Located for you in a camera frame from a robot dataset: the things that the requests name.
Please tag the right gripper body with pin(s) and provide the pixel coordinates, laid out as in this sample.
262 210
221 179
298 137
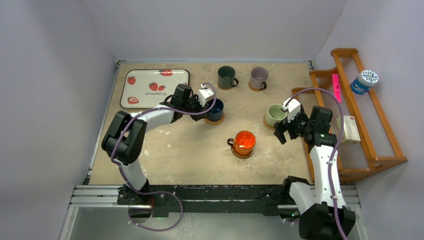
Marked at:
299 126

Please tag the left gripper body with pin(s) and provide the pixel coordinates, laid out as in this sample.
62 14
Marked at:
193 106

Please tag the pale green mug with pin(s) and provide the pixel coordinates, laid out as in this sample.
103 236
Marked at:
274 114

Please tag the navy blue mug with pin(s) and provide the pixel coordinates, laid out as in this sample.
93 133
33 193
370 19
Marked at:
217 111

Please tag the orange mug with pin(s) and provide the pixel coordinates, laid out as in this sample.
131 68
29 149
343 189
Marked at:
243 143

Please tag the light wooden coaster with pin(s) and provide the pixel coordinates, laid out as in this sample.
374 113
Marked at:
224 88
257 89

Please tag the dark green mug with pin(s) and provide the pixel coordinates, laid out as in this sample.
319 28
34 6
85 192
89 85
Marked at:
227 76

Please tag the dark brown wooden coaster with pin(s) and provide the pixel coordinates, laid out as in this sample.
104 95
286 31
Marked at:
242 156

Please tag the purple mug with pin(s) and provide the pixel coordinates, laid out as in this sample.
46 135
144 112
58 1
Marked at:
258 77

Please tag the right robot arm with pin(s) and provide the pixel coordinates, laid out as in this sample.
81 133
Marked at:
323 212

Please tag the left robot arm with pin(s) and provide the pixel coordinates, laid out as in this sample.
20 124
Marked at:
124 138

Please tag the white card box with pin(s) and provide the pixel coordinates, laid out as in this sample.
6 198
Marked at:
350 129

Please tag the strawberry print tray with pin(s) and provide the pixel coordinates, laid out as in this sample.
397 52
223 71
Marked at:
145 88

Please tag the wooden tiered rack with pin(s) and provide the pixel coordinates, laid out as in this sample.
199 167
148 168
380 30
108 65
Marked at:
378 149

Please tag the pink marker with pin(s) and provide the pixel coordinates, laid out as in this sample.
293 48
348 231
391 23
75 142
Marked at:
337 92

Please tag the blue jar white lid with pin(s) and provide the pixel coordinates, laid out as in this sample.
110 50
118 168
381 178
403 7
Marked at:
364 81

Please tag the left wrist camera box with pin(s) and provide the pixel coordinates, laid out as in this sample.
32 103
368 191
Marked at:
205 95

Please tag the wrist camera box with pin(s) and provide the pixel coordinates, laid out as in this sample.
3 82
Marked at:
291 107
205 95

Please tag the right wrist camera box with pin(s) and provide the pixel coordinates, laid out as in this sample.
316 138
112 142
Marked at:
291 107

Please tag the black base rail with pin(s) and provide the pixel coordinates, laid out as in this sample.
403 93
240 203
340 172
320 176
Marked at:
268 200

